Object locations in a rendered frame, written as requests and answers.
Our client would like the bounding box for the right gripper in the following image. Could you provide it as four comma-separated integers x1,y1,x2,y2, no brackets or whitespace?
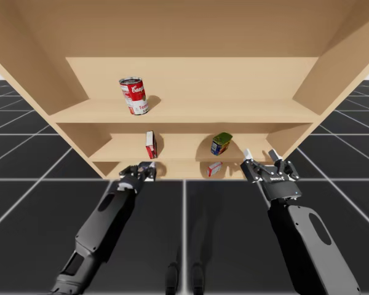
240,148,303,202

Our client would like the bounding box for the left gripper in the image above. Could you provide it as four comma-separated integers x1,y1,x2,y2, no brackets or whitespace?
117,164,146,187

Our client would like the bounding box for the red and white can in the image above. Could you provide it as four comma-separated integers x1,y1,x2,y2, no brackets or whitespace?
119,76,150,116

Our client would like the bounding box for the pale wooden shelf unit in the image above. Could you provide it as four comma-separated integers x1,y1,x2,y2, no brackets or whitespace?
0,0,369,181

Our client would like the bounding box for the red and white carton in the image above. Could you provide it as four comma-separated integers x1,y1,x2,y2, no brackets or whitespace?
206,161,224,178

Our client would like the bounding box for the green and blue rectangular can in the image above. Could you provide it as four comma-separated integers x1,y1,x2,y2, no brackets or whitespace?
210,132,234,155

